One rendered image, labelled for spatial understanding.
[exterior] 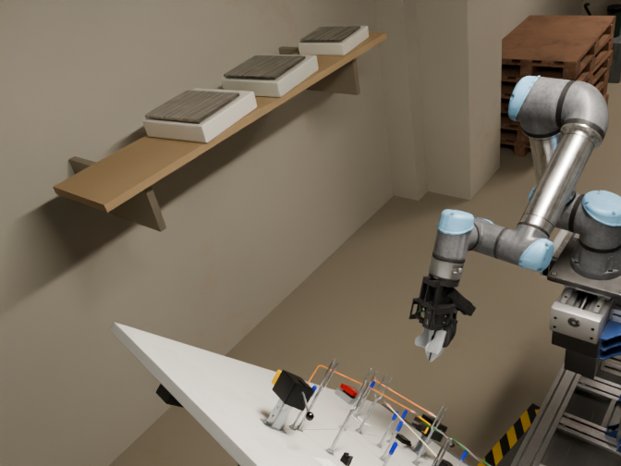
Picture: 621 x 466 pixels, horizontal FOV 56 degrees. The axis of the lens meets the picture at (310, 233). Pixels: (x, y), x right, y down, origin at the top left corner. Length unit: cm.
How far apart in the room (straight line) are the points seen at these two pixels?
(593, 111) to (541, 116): 12
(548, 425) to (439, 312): 142
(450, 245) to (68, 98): 169
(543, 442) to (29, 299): 215
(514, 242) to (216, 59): 196
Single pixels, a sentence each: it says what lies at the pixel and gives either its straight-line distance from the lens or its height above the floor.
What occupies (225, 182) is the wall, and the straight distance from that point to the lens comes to 310.
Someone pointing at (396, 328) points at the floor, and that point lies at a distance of 340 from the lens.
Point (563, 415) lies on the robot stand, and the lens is 276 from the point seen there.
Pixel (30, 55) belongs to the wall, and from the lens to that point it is 244.
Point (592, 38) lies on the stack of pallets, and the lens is 511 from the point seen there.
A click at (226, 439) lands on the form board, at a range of 89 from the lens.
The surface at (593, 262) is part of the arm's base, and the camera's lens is 189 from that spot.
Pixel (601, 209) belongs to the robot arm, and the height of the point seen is 139.
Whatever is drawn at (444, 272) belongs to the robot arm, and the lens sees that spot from 134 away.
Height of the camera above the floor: 236
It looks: 33 degrees down
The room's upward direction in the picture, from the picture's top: 11 degrees counter-clockwise
